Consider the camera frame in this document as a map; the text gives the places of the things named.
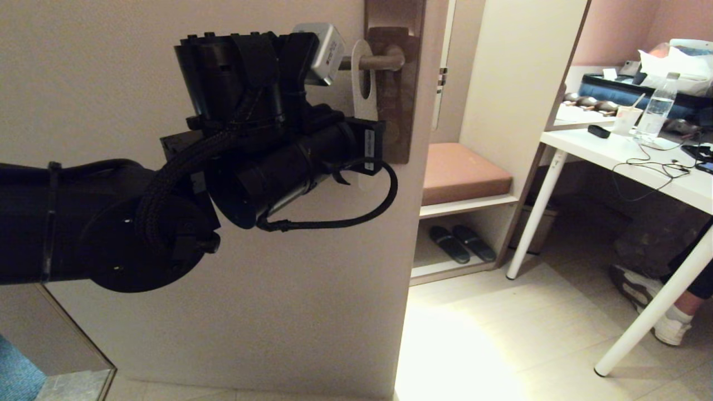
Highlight black smartphone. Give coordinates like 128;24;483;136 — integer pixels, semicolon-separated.
681;144;713;177

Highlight black earphone cable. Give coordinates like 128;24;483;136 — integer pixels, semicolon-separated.
612;134;702;204

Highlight black slipper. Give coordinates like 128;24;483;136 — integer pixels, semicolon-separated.
428;226;471;265
451;224;497;263

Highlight blue and white door hanger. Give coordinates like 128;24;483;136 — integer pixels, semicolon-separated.
351;39;380;191

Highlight white plastic bag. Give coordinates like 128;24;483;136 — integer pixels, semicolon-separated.
638;40;713;100

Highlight dark blue tray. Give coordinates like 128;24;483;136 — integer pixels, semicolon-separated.
578;75;713;120

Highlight white paper sheet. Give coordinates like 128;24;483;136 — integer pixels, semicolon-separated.
557;105;616;126

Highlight person's leg black trousers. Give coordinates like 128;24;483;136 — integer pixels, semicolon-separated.
671;223;713;319

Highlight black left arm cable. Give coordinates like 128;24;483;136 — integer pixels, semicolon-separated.
255;158;399;233

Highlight white sneaker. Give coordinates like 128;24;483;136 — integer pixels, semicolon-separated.
610;264;692;347

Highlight clear plastic water bottle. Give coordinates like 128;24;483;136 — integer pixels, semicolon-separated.
634;72;680;143

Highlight white shelf bench unit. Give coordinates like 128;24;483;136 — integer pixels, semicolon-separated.
409;0;592;287

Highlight beige room door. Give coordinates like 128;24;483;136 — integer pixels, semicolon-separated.
0;0;446;397

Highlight blue carpet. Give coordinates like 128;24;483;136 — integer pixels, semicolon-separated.
0;334;48;401

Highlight brown metal door handle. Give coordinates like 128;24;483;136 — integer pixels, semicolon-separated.
339;45;406;72

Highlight white paper cup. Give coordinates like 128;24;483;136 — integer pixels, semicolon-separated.
611;95;645;138

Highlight white round table leg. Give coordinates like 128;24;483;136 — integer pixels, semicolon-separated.
506;149;569;281
594;223;713;378

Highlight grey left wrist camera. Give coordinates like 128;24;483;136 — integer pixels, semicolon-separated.
294;22;346;87

